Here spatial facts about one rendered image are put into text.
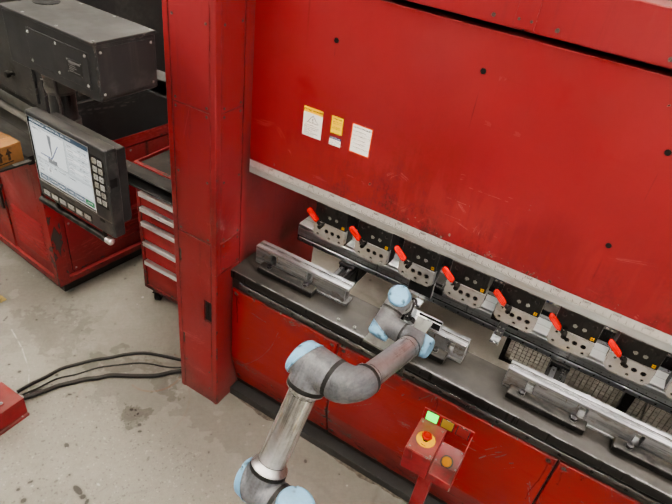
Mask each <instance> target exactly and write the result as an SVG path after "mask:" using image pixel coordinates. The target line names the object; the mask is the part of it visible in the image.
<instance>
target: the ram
mask: <svg viewBox="0 0 672 504"><path fill-rule="evenodd" d="M305 105H306V106H309V107H311V108H314V109H317V110H320V111H323V112H324V113H323V122H322V131H321V139H320V140H318V139H315V138H312V137H310V136H307V135H305V134H302V127H303V117H304V106H305ZM332 115H334V116H337V117H340V118H342V119H344V122H343V129H342V136H339V135H337V134H334V133H331V132H330V129H331V121H332ZM353 123H356V124H359V125H361V126H364V127H367V128H370V129H372V130H373V134H372V140H371V146H370V152H369V157H368V158H366V157H363V156H361V155H358V154H355V153H353V152H350V151H349V144H350V138H351V131H352V124H353ZM330 136H333V137H336V138H338V139H341V144H340V148H339V147H336V146H334V145H331V144H329V137H330ZM250 159H251V160H253V161H256V162H258V163H260V164H263V165H265V166H268V167H270V168H272V169H275V170H277V171H279V172H282V173H284V174H287V175H289V176H291V177H294V178H296V179H299V180H301V181H303V182H306V183H308V184H310V185H313V186H315V187H318V188H320V189H322V190H325V191H327V192H329V193H332V194H334V195H337V196H339V197H341V198H344V199H346V200H349V201H351V202H353V203H356V204H358V205H360V206H363V207H365V208H368V209H370V210H372V211H375V212H377V213H379V214H382V215H384V216H387V217H389V218H391V219H394V220H396V221H399V222H401V223H403V224H406V225H408V226H410V227H413V228H415V229H418V230H420V231H422V232H425V233H427V234H429V235H432V236H434V237H437V238H439V239H441V240H444V241H446V242H449V243H451V244H453V245H456V246H458V247H460V248H463V249H465V250H468V251H470V252H472V253H475V254H477V255H479V256H482V257H484V258H487V259H489V260H491V261H494V262H496V263H499V264H501V265H503V266H506V267H508V268H510V269H513V270H515V271H518V272H520V273H522V274H525V275H527V276H529V277H532V278H534V279H537V280H539V281H541V282H544V283H546V284H549V285H551V286H553V287H556V288H558V289H560V290H563V291H565V292H568V293H570V294H572V295H575V296H577V297H579V298H582V299H584V300H587V301H589V302H591V303H594V304H596V305H599V306H601V307H603V308H606V309H608V310H610V311H613V312H615V313H618V314H620V315H622V316H625V317H627V318H629V319H632V320H634V321H637V322H639V323H641V324H644V325H646V326H649V327H651V328H653V329H656V330H658V331H660V332H663V333H665V334H668V335H670V336H672V70H670V69H666V68H662V67H658V66H654V65H650V64H647V63H643V62H639V61H635V60H631V59H627V58H624V57H620V56H616V55H612V54H608V53H604V52H601V51H597V50H593V49H589V48H585V47H581V46H577V45H574V44H570V43H566V42H562V41H558V40H554V39H551V38H547V37H543V36H539V35H535V34H531V33H528V32H524V31H520V30H516V29H512V28H508V27H505V26H501V25H497V24H493V23H489V22H485V21H481V20H478V19H474V18H470V17H466V16H462V15H458V14H455V13H451V12H447V11H443V10H439V9H435V8H432V7H428V6H424V5H420V4H416V3H412V2H409V1H405V0H256V5H255V32H254V58H253V85H252V112H251V139H250ZM249 172H251V173H253V174H256V175H258V176H260V177H263V178H265V179H267V180H270V181H272V182H274V183H277V184H279V185H281V186H284V187H286V188H288V189H291V190H293V191H295V192H297V193H300V194H302V195H304V196H307V197H309V198H311V199H314V200H316V201H318V202H321V203H323V204H325V205H328V206H330V207H332V208H335V209H337V210H339V211H342V212H344V213H346V214H349V215H351V216H353V217H356V218H358V219H360V220H363V221H365V222H367V223H370V224H372V225H374V226H376V227H379V228H381V229H383V230H386V231H388V232H390V233H393V234H395V235H397V236H400V237H402V238H404V239H407V240H409V241H411V242H414V243H416V244H418V245H421V246H423V247H425V248H428V249H430V250H432V251H435V252H437V253H439V254H442V255H444V256H446V257H449V258H451V259H453V260H455V261H458V262H460V263H462V264H465V265H467V266H469V267H472V268H474V269H476V270H479V271H481V272H483V273H486V274H488V275H490V276H493V277H495V278H497V279H500V280H502V281H504V282H507V283H509V284H511V285H514V286H516V287H518V288H521V289H523V290H525V291H528V292H530V293H532V294H534V295H537V296H539V297H541V298H544V299H546V300H548V301H551V302H553V303H555V304H558V305H560V306H562V307H565V308H567V309H569V310H572V311H574V312H576V313H579V314H581V315H583V316H586V317H588V318H590V319H593V320H595V321H597V322H600V323H602V324H604V325H607V326H609V327H611V328H613V329H616V330H618V331H620V332H623V333H625V334H627V335H630V336H632V337H634V338H637V339H639V340H641V341H644V342H646V343H648V344H651V345H653V346H655V347H658V348H660V349H662V350H665V351H667V352H669V353H672V345H670V344H667V343H665V342H662V341H660V340H658V339H655V338H653V337H651V336H648V335H646V334H644V333H641V332H639V331H637V330H634V329H632V328H630V327H627V326H625V325H623V324H620V323H618V322H615V321H613V320H611V319H608V318H606V317H604V316H601V315H599V314H597V313H594V312H592V311H590V310H587V309H585V308H583V307H580V306H578V305H576V304H573V303H571V302H568V301H566V300H564V299H561V298H559V297H557V296H554V295H552V294H550V293H547V292H545V291H543V290H540V289H538V288H536V287H533V286H531V285H529V284H526V283H524V282H521V281H519V280H517V279H514V278H512V277H510V276H507V275H505V274H503V273H500V272H498V271H496V270H493V269H491V268H489V267H486V266H484V265H482V264H479V263H477V262H474V261H472V260H470V259H467V258H465V257H463V256H460V255H458V254H456V253H453V252H451V251H449V250H446V249H444V248H442V247H439V246H437V245H434V244H432V243H430V242H427V241H425V240H423V239H420V238H418V237H416V236H413V235H411V234H409V233H406V232H404V231H402V230H399V229H397V228H395V227H392V226H390V225H387V224H385V223H383V222H380V221H378V220H376V219H373V218H371V217H369V216H366V215H364V214H362V213H359V212H357V211H355V210H352V209H350V208H348V207H345V206H343V205H340V204H338V203H336V202H333V201H331V200H329V199H326V198H324V197H322V196H319V195H317V194H315V193H312V192H310V191H308V190H305V189H303V188H301V187H298V186H296V185H293V184H291V183H289V182H286V181H284V180H282V179H279V178H277V177H275V176H272V175H270V174H268V173H265V172H263V171H261V170H258V169H256V168H254V167H251V166H250V163H249Z"/></svg>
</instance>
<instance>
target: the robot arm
mask: <svg viewBox="0 0 672 504"><path fill-rule="evenodd" d="M412 300H413V301H412ZM414 300H415V303H414ZM417 303H418V302H417V299H415V298H413V296H412V294H411V293H410V291H409V290H408V288H407V287H405V286H404V285H395V286H393V287H391V289H390V290H389V292H388V297H387V299H386V300H385V302H384V304H383V306H382V307H381V309H380V310H379V312H378V313H377V315H376V316H375V318H374V319H373V321H372V323H371V324H370V326H369V332H370V333H371V334H372V335H374V336H375V337H377V338H378V339H380V340H382V341H386V340H387V339H388V338H390V339H391V340H393V341H395V342H394V343H393V344H392V345H390V346H389V347H387V348H386V349H385V350H383V351H382V352H380V353H379V354H378V355H376V356H375V357H374V358H372V359H371V360H369V361H368V362H367V363H360V364H358V365H356V366H355V365H352V364H350V363H348V362H347V361H345V360H344V359H342V358H340V357H339V356H337V355H336V354H334V353H333V352H331V351H330V350H328V349H327V348H325V347H324V346H323V345H321V344H319V343H317V342H315V341H313V340H307V341H305V342H303V343H301V344H300V345H299V346H298V347H296V348H295V349H294V350H293V352H292V353H291V354H290V356H289V357H288V359H287V361H286V363H285V369H286V370H287V372H288V373H290V374H289V376H288V378H287V381H286V382H287V385H288V387H289V389H288V391H287V393H286V396H285V398H284V400H283V402H282V405H281V407H280V409H279V411H278V414H277V416H276V418H275V420H274V423H273V425H272V427H271V429H270V431H269V434H268V436H267V438H266V440H265V443H264V445H263V447H262V449H261V452H260V453H259V454H256V455H254V456H253V457H251V458H249V459H247V460H246V461H245V462H244V463H243V464H242V467H241V468H240V469H239V470H238V472H237V474H236V477H235V480H234V490H235V492H236V494H237V495H238V496H239V497H240V498H241V500H242V501H244V502H245V503H247V504H315V501H314V498H313V497H312V495H311V494H310V493H309V492H308V491H307V490H306V489H304V488H303V487H300V486H297V487H295V486H291V485H289V484H288V483H287V482H286V481H285V478H286V476H287V473H288V470H287V467H286V464H287V462H288V460H289V457H290V455H291V453H292V451H293V449H294V447H295V444H296V442H297V440H298V438H299V436H300V433H301V431H302V429H303V427H304V425H305V423H306V420H307V418H308V416H309V414H310V412H311V409H312V407H313V405H314V403H315V401H316V400H319V399H322V398H323V396H324V397H325V398H326V399H328V400H330V401H332V402H335V403H341V404H350V403H357V402H361V401H363V400H366V399H368V398H370V397H372V396H373V395H374V394H376V393H377V392H378V391H379V389H380V387H381V384H382V383H383V382H385V381H386V380H387V379H388V378H390V377H391V376H392V375H393V374H394V373H396V372H397V371H398V370H399V369H401V368H402V367H403V366H404V365H406V364H407V363H408V362H409V361H410V360H412V359H413V358H414V357H415V356H417V355H418V357H421V358H427V357H428V356H429V354H430V353H431V351H432V350H433V348H434V345H435V340H434V339H433V338H432V337H430V336H429V335H427V334H426V333H424V332H422V331H420V330H418V329H417V328H415V327H413V326H412V324H414V323H415V321H416V319H415V316H416V313H417V309H415V311H414V312H413V309H414V307H416V305H417ZM404 320H406V321H407V322H408V323H409V324H408V323H406V322H405V321H404Z"/></svg>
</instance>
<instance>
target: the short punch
mask: <svg viewBox="0 0 672 504"><path fill-rule="evenodd" d="M435 284H436V282H435V283H434V284H433V285H432V286H428V287H425V286H423V285H421V284H419V283H417V282H414V281H412V280H410V282H409V285H408V290H409V291H410V293H412V294H414V295H417V296H419V297H421V298H423V299H425V300H427V301H429V302H430V300H431V297H432V295H433V291H434V288H435Z"/></svg>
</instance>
